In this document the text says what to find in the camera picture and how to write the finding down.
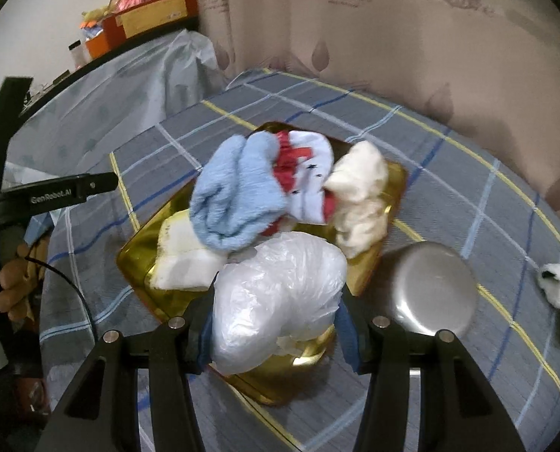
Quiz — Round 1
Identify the white fluffy plush toy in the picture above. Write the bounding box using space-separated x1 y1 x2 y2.
537 263 560 309

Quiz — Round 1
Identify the light blue towel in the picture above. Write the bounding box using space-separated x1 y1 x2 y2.
189 132 287 252

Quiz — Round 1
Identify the gold red tin box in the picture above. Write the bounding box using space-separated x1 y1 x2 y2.
116 180 383 406

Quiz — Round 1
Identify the person's left hand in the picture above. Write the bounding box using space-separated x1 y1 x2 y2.
0 236 50 322

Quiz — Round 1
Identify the black cable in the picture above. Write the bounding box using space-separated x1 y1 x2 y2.
24 254 98 345

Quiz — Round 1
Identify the yellow-edged white dishcloth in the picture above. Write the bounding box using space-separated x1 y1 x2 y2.
150 209 228 292

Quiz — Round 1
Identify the beige leaf-print curtain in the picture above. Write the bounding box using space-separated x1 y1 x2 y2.
199 0 560 217

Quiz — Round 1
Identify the grey plaid tablecloth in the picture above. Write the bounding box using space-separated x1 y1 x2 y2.
40 70 560 451

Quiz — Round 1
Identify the red white printed cloth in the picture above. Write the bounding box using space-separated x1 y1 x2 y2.
262 131 336 236

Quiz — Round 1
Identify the clear plastic bag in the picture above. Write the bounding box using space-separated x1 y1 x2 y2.
211 231 347 376

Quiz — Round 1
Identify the cream satin scrunchie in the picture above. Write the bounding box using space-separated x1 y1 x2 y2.
324 141 388 259

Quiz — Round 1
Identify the stainless steel bowl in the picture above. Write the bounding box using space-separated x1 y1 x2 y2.
367 241 478 337

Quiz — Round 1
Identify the orange yellow cardboard box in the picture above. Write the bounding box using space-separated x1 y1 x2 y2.
80 0 198 59

